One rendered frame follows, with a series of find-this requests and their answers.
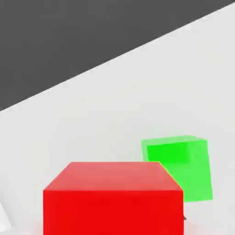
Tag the small red cube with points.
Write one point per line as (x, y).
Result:
(113, 211)

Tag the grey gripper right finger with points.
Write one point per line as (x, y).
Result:
(184, 218)

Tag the small green cube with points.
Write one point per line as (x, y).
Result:
(194, 176)

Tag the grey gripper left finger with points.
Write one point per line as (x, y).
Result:
(4, 220)

